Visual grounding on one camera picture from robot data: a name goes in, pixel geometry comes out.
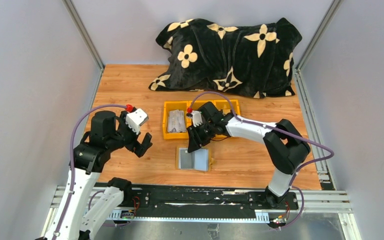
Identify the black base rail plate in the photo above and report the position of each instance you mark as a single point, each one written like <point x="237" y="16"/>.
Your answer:
<point x="194" y="202"/>

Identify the aluminium frame post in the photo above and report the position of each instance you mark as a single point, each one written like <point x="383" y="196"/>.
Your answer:
<point x="327" y="18"/>
<point x="77" y="20"/>

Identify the black floral blanket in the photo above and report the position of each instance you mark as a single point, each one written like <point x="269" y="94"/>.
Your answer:
<point x="248" y="61"/>

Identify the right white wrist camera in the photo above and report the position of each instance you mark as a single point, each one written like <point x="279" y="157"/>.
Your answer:
<point x="196" y="118"/>

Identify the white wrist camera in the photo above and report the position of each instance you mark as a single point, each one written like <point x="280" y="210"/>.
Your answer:
<point x="196" y="118"/>
<point x="136" y="119"/>

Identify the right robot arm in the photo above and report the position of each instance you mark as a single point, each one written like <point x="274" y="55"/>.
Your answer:
<point x="287" y="149"/>

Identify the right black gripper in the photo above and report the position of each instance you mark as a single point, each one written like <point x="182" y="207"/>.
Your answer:
<point x="199" y="130"/>

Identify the aluminium frame post right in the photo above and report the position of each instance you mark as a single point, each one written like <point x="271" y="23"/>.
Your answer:
<point x="327" y="18"/>

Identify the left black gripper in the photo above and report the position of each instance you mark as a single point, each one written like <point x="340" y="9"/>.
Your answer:
<point x="134" y="139"/>

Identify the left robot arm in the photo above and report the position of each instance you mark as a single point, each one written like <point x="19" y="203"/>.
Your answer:
<point x="108" y="132"/>

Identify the aluminium frame post left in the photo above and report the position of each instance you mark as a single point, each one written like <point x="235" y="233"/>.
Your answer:
<point x="77" y="20"/>

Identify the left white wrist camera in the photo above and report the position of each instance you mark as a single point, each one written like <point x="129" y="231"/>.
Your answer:
<point x="136" y="119"/>

